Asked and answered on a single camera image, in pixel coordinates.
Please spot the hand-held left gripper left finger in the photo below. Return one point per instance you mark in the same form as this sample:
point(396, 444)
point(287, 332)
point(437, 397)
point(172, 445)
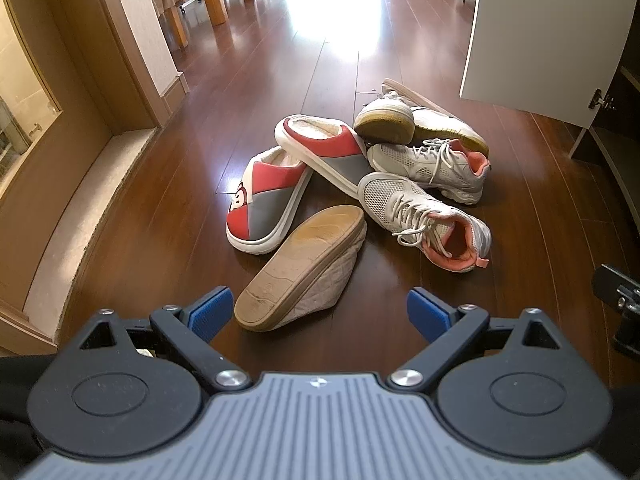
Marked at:
point(215, 310)

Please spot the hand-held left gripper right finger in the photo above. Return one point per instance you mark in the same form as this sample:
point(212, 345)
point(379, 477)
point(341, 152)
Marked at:
point(427, 314)

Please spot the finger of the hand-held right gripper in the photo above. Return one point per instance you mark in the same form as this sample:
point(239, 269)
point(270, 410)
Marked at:
point(625, 285)

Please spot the white mesh pink-lined sneaker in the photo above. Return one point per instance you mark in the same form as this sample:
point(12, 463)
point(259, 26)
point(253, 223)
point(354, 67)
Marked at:
point(415, 160)
point(395, 200)

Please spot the red grey fleece slipper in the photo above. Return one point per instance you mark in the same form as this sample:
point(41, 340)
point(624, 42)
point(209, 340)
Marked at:
point(325, 147)
point(270, 195)

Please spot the wooden shoe cabinet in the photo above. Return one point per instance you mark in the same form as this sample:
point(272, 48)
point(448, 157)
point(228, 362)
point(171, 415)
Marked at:
point(615, 155)

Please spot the stone door sill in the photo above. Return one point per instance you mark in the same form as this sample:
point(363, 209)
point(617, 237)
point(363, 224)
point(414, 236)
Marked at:
point(95, 200)

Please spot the metal door hinge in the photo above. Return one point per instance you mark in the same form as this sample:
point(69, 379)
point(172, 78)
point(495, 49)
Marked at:
point(600, 100)

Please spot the white cabinet door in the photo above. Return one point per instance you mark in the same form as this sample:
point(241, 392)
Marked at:
point(540, 35)

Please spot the glass window panel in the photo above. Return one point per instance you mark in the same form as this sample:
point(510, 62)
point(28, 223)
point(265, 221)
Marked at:
point(20, 100)

